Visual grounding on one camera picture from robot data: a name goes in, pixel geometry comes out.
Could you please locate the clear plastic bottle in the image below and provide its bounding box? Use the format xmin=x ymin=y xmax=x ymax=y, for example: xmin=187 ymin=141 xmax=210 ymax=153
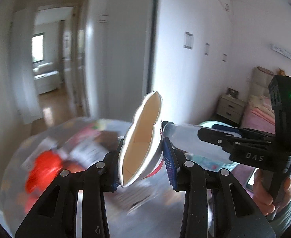
xmin=163 ymin=121 xmax=241 ymax=164

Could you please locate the orange paper cup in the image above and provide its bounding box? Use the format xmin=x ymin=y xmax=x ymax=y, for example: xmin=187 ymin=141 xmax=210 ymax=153
xmin=25 ymin=150 xmax=63 ymax=193

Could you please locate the squashed white paper cup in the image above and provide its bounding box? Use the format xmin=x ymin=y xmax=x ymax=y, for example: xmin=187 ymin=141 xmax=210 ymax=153
xmin=118 ymin=91 xmax=163 ymax=187

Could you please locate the person's right hand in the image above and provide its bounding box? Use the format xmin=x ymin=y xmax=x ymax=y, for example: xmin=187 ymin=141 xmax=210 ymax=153
xmin=253 ymin=169 xmax=291 ymax=216

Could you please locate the grey bedside nightstand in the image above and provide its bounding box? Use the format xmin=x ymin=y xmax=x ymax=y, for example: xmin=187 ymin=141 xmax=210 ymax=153
xmin=216 ymin=94 xmax=246 ymax=124

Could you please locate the bed with pink blanket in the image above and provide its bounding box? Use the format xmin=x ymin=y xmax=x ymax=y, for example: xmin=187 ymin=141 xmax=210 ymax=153
xmin=241 ymin=95 xmax=275 ymax=134

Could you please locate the light blue laundry basket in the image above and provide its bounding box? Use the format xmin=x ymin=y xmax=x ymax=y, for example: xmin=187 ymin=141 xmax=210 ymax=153
xmin=185 ymin=121 xmax=238 ymax=172

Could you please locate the laptop computer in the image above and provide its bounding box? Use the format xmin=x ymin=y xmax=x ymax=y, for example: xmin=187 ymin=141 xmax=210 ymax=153
xmin=245 ymin=168 xmax=258 ymax=192

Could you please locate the beige upholstered headboard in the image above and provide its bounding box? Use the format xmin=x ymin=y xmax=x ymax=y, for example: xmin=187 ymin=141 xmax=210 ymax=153
xmin=249 ymin=66 xmax=274 ymax=98

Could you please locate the white wardrobe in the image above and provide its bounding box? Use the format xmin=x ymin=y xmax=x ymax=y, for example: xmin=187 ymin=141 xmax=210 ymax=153
xmin=84 ymin=0 xmax=231 ymax=124

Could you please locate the white sofa in far room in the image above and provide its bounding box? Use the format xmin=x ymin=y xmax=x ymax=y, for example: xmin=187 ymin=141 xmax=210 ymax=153
xmin=33 ymin=62 xmax=61 ymax=95

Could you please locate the window in far room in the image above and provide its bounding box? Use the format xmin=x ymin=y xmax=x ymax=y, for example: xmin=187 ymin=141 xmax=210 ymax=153
xmin=32 ymin=33 xmax=44 ymax=63

